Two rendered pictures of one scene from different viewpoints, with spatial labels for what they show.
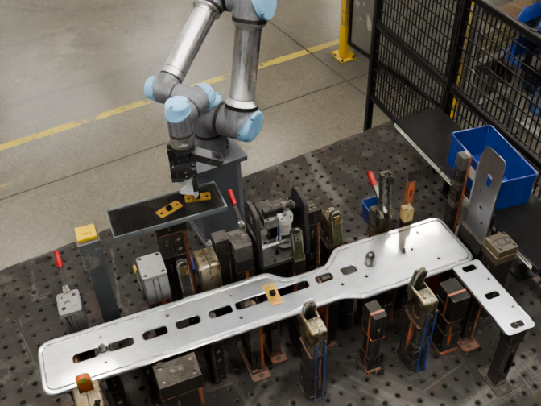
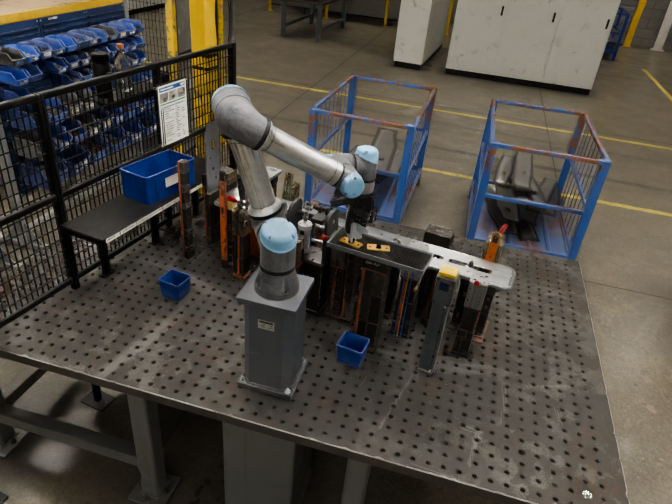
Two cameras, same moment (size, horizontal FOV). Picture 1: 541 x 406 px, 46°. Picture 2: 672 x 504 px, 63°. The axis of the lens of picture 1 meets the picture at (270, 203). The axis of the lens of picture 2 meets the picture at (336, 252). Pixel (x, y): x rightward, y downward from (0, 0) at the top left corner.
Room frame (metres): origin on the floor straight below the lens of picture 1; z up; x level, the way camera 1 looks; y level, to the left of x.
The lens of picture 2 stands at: (2.91, 1.33, 2.18)
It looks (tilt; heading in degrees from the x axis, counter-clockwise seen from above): 32 degrees down; 221
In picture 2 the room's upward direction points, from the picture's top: 6 degrees clockwise
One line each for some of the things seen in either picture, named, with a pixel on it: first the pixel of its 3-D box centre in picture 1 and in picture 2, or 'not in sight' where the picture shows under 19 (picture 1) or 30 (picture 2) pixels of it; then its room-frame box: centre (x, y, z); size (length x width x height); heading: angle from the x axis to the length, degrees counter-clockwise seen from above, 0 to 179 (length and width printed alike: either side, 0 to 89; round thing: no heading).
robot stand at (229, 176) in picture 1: (215, 190); (275, 332); (1.91, 0.22, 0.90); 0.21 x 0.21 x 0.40; 28
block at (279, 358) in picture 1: (272, 321); not in sight; (1.29, 0.01, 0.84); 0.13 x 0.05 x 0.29; 20
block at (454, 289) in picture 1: (447, 316); not in sight; (1.29, -0.57, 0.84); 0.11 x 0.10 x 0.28; 20
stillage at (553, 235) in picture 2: not in sight; (527, 182); (-1.19, -0.26, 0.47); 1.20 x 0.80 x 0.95; 30
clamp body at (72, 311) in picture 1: (82, 337); (470, 315); (1.23, 0.62, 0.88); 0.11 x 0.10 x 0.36; 20
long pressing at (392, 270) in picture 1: (267, 299); (357, 232); (1.27, 0.02, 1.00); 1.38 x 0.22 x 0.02; 110
